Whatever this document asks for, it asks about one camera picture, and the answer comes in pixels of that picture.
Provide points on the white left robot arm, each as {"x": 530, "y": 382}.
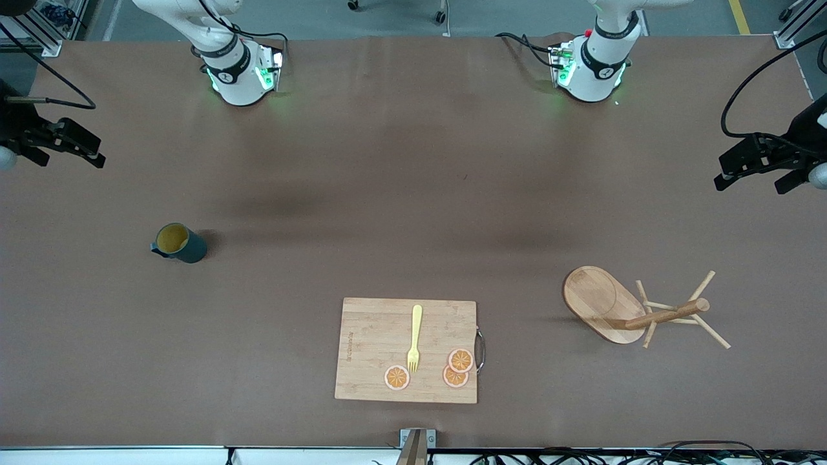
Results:
{"x": 601, "y": 64}

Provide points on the orange slice toy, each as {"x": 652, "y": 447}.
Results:
{"x": 460, "y": 358}
{"x": 397, "y": 378}
{"x": 452, "y": 380}

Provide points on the metal table edge bracket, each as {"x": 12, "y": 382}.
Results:
{"x": 413, "y": 452}

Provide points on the teal mug yellow inside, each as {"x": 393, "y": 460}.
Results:
{"x": 190, "y": 248}

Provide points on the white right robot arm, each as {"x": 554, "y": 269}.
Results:
{"x": 236, "y": 71}

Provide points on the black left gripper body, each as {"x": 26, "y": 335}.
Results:
{"x": 803, "y": 133}

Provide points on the wooden mug tree rack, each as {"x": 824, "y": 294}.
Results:
{"x": 594, "y": 297}

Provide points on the bamboo cutting board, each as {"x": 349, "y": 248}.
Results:
{"x": 375, "y": 349}

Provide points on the aluminium frame post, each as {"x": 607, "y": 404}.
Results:
{"x": 785, "y": 39}
{"x": 52, "y": 46}

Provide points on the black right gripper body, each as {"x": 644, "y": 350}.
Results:
{"x": 14, "y": 124}

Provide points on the yellow plastic fork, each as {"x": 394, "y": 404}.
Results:
{"x": 417, "y": 323}

